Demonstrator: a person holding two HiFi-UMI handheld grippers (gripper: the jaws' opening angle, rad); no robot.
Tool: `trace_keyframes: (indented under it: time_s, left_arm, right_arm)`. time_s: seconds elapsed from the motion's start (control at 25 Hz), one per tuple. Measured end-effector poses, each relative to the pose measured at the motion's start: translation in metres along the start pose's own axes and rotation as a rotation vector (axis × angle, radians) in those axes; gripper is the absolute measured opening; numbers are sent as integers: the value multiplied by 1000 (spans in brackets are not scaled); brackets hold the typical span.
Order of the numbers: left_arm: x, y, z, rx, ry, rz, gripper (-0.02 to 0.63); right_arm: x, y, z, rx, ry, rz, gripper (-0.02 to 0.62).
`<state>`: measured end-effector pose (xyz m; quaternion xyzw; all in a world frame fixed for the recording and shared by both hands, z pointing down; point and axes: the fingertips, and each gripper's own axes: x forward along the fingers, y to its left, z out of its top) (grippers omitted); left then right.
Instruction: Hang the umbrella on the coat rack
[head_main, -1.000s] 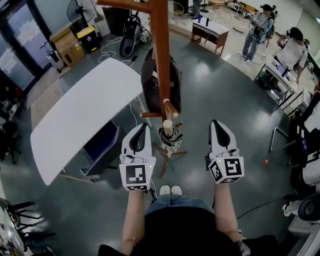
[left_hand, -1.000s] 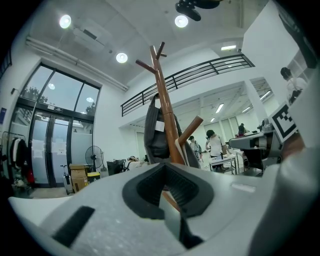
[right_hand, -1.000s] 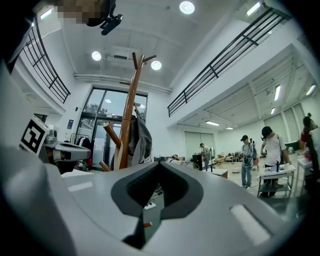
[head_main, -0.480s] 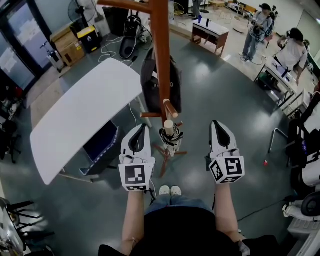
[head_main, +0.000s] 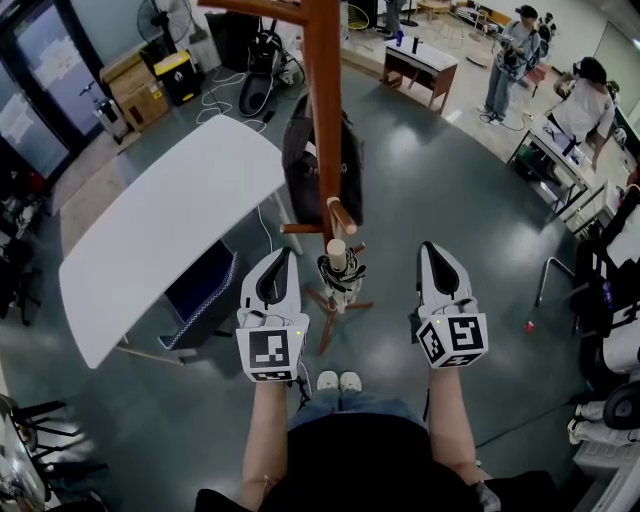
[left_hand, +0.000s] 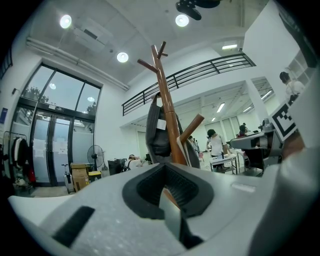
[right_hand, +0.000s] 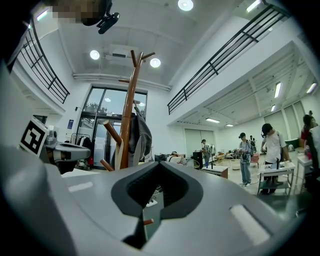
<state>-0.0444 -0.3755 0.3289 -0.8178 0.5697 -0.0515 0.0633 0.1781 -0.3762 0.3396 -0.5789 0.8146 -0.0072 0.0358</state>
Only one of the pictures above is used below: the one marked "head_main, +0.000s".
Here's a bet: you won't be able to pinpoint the wooden desk with white top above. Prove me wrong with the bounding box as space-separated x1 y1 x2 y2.
381 36 460 116

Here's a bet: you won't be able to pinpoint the person's denim shorts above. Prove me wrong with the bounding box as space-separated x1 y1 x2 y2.
288 388 427 432

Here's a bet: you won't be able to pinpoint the blue storage box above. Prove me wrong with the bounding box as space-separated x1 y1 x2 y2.
157 239 239 351

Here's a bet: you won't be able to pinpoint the black hanging bag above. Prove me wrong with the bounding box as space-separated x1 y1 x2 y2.
280 93 365 227

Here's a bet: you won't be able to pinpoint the metal tube chair frame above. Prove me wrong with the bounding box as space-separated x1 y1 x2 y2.
533 256 582 309

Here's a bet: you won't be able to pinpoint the person's right forearm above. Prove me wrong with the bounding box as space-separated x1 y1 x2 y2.
426 366 482 482

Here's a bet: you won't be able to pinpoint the wooden stick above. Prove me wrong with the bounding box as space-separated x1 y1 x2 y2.
114 343 185 367

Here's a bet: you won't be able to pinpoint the black standing fan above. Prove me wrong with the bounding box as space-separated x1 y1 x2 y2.
135 0 195 53

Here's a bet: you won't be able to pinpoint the person's left forearm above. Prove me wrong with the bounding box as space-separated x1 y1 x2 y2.
241 378 302 507

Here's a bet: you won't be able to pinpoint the white floor cable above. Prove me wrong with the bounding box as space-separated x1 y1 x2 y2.
195 68 270 133

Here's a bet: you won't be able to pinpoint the person's black shirt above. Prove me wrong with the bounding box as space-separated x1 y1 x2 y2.
193 413 557 512

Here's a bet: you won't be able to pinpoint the white long desk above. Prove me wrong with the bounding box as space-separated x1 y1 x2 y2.
505 118 622 237

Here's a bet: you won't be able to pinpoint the black vacuum cleaner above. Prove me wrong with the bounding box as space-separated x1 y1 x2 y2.
238 16 307 119

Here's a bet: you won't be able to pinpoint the black bin with yellow lid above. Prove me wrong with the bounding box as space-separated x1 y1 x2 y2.
151 49 206 107

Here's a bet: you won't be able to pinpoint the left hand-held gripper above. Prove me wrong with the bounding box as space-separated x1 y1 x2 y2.
235 247 311 384

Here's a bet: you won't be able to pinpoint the brown cardboard box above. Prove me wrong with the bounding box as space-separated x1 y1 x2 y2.
98 53 171 134

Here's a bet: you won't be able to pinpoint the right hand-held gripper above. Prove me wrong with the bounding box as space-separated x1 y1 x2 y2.
415 241 489 371

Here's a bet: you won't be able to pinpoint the black white umbrella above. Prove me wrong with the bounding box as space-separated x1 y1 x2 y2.
316 239 367 314

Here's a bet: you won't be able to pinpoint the yellow wire chair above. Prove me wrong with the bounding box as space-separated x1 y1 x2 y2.
343 1 372 32

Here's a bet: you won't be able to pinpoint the brown wooden coat rack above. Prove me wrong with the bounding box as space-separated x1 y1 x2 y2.
197 0 376 357

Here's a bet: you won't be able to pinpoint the black chair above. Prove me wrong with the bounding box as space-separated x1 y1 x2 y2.
0 393 110 512

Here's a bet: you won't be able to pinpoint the white rectangular table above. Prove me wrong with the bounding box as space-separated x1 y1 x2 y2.
58 114 287 371

